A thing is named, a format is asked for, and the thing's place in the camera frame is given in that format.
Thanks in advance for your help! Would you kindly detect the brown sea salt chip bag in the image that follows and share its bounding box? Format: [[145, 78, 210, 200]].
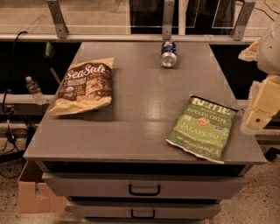
[[49, 58, 115, 116]]

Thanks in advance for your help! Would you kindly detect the yellow white gripper body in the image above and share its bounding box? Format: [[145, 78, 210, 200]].
[[240, 74, 280, 135]]

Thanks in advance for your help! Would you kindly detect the grey drawer cabinet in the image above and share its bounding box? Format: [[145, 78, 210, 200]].
[[24, 42, 265, 224]]

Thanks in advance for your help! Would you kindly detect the metal railing with brackets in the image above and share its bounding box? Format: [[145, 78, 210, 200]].
[[0, 0, 259, 43]]

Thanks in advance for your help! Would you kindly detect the grey drawer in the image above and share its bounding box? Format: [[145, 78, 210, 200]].
[[43, 173, 245, 200], [67, 201, 221, 220]]

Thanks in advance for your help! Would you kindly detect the blue soda can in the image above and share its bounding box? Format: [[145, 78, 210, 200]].
[[161, 41, 177, 68]]

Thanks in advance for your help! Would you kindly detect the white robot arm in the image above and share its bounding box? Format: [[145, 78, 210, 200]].
[[238, 17, 280, 135]]

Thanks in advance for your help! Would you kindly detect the clear plastic water bottle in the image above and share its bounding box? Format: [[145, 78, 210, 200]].
[[25, 76, 46, 105]]

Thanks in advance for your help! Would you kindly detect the cardboard box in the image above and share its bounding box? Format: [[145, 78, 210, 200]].
[[17, 161, 67, 214]]

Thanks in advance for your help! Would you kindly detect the black cable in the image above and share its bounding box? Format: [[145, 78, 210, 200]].
[[0, 31, 36, 179]]

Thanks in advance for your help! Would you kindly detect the grey top drawer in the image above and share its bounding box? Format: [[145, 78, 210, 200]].
[[43, 173, 245, 200]]

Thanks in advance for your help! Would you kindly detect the grey lower drawer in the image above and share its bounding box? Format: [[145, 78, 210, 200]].
[[67, 201, 221, 220]]

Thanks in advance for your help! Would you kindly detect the green jalapeno chip bag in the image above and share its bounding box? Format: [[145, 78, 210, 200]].
[[166, 95, 237, 164]]

